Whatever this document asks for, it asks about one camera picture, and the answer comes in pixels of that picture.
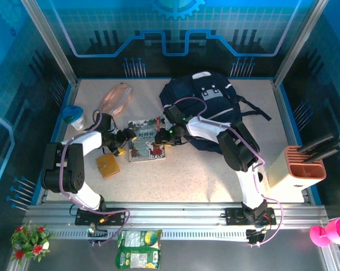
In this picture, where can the illustrated book with red deer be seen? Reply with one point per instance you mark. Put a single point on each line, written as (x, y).
(144, 137)

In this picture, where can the mustard yellow leather wallet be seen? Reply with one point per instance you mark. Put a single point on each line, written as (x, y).
(108, 166)

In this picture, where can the navy blue backpack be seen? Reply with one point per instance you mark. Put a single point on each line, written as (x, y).
(184, 90)

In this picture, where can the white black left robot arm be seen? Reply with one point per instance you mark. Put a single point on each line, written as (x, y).
(85, 141)

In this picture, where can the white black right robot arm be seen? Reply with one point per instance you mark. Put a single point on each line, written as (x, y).
(204, 128)

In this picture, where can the green snack bag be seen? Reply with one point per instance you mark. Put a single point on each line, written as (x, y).
(137, 248)

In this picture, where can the white cup with blue lid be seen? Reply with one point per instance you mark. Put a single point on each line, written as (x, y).
(78, 121)

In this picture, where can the pink zipped pencil case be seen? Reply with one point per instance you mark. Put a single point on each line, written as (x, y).
(116, 97)

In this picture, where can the black round knob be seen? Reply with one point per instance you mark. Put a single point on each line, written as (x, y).
(260, 176)

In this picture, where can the white orange knife block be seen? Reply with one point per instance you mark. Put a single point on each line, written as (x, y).
(283, 172)

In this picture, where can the artificial plant with red flowers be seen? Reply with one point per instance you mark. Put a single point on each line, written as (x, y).
(31, 241)

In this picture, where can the pink plastic goblet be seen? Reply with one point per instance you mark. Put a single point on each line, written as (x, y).
(338, 230)

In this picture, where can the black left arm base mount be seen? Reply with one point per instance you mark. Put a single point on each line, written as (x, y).
(116, 216)

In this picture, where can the aluminium mounting rail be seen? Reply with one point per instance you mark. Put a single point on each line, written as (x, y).
(172, 217)

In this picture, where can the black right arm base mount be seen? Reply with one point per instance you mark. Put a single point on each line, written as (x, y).
(233, 216)

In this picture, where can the aluminium frame post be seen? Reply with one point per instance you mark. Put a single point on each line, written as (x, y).
(298, 42)
(53, 42)

